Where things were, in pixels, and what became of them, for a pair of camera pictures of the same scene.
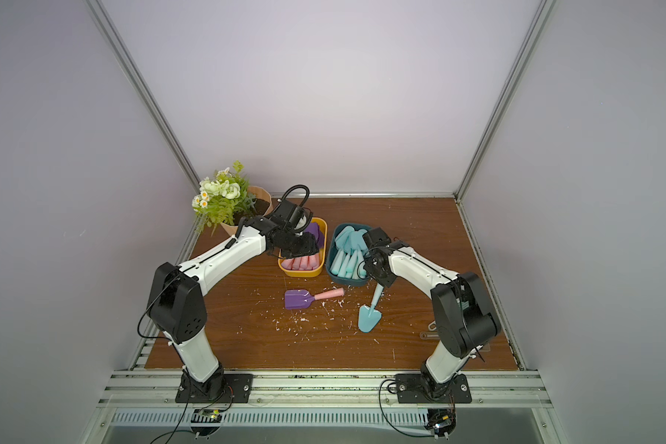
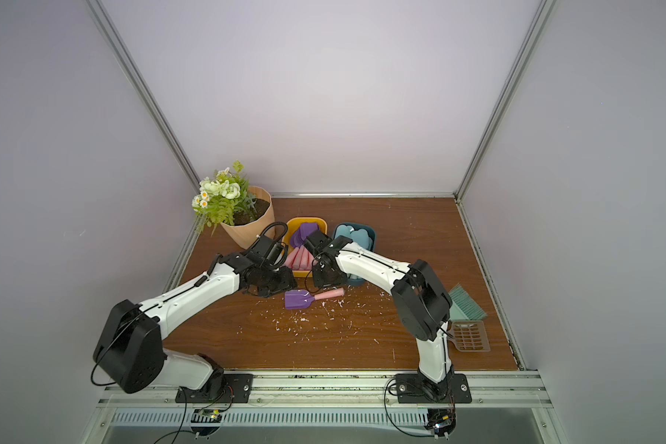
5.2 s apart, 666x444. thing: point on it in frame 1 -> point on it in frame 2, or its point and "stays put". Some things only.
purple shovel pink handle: [302, 263] stays put
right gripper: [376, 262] -> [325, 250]
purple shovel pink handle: [301, 298] stays put
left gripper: [309, 246] -> [289, 282]
